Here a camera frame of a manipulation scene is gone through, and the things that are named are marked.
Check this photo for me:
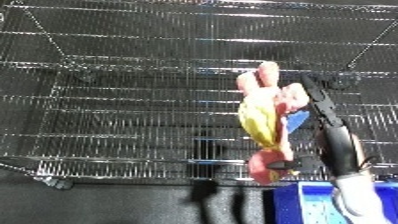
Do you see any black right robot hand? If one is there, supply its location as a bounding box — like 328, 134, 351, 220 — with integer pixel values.
266, 74, 370, 179

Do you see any pink and yellow soft toy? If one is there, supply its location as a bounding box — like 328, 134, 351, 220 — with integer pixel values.
234, 61, 311, 185

